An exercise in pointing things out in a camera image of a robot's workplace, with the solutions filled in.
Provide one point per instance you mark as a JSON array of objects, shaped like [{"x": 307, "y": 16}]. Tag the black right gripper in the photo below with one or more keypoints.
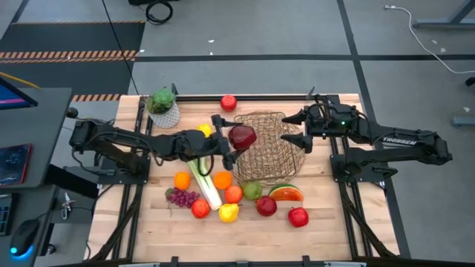
[{"x": 330, "y": 122}]

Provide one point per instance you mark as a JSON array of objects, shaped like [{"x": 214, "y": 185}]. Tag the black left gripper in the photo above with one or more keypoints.
[{"x": 217, "y": 142}]

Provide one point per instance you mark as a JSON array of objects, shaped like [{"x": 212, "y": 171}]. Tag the dark maroon plum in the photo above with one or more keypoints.
[{"x": 242, "y": 137}]

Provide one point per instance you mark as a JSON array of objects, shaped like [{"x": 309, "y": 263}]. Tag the yellow bell pepper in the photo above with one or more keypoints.
[{"x": 205, "y": 130}]

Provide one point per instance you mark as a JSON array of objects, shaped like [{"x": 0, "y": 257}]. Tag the orange fruit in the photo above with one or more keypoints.
[
  {"x": 182, "y": 180},
  {"x": 222, "y": 180}
]

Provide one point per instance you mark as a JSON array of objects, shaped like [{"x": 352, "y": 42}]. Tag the red orange tomato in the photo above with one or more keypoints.
[{"x": 200, "y": 208}]

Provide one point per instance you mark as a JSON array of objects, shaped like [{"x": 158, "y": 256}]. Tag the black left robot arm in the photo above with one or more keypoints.
[{"x": 122, "y": 139}]

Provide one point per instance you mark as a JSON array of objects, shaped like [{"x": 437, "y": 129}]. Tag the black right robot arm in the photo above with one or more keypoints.
[{"x": 408, "y": 142}]

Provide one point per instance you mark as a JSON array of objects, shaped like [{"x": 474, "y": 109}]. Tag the orange red peach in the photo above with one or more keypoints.
[{"x": 234, "y": 194}]

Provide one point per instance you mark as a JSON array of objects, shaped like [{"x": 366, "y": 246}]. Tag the green pear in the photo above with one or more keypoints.
[{"x": 252, "y": 190}]

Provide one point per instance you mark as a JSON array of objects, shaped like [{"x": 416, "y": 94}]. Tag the watermelon slice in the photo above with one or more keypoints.
[{"x": 285, "y": 193}]

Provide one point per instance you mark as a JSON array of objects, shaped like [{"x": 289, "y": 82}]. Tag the yellow lemon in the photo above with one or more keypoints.
[{"x": 228, "y": 213}]

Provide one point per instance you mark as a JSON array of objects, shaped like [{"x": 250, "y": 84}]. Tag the dark red apple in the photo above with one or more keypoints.
[{"x": 266, "y": 206}]

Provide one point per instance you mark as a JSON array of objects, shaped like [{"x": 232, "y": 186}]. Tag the purple grape bunch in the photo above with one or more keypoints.
[{"x": 182, "y": 198}]

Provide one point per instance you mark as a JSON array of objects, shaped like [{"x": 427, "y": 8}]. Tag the green plant in white pot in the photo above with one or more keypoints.
[{"x": 163, "y": 102}]

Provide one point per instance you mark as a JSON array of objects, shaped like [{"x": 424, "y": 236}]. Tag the black round knob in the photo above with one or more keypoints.
[{"x": 72, "y": 112}]

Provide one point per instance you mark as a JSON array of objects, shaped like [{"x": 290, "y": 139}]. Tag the black box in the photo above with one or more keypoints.
[{"x": 74, "y": 185}]

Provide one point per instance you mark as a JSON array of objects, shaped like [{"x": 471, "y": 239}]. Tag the grey desk foot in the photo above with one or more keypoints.
[{"x": 464, "y": 121}]

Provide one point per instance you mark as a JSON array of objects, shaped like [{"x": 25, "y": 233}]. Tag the grey desk leg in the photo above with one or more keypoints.
[{"x": 441, "y": 25}]

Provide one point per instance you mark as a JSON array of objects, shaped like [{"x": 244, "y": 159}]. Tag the silver carabiner clip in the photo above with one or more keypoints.
[{"x": 67, "y": 204}]

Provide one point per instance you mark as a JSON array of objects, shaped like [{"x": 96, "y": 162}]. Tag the black caster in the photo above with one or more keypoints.
[{"x": 470, "y": 81}]

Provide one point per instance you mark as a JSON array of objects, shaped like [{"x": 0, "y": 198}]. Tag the black hazard-striped floor mat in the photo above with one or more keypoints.
[{"x": 74, "y": 37}]

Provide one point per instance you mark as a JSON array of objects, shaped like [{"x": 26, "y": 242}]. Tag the black desk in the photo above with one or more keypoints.
[{"x": 37, "y": 118}]

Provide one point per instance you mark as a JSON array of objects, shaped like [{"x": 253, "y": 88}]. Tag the dark tablet with red edge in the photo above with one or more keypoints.
[{"x": 15, "y": 163}]

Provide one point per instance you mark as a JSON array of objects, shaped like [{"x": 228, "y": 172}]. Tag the computer monitor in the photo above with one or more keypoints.
[{"x": 11, "y": 100}]

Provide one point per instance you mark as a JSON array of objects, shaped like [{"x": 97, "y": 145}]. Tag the black computer mouse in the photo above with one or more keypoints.
[{"x": 24, "y": 235}]

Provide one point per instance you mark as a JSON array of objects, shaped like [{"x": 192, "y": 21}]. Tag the black keyboard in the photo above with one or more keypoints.
[{"x": 4, "y": 217}]

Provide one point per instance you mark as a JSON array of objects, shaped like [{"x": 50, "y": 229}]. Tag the black aluminium table frame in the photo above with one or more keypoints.
[{"x": 259, "y": 98}]

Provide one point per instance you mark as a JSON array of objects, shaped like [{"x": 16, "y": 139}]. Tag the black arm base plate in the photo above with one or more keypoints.
[
  {"x": 337, "y": 174},
  {"x": 111, "y": 178}
]

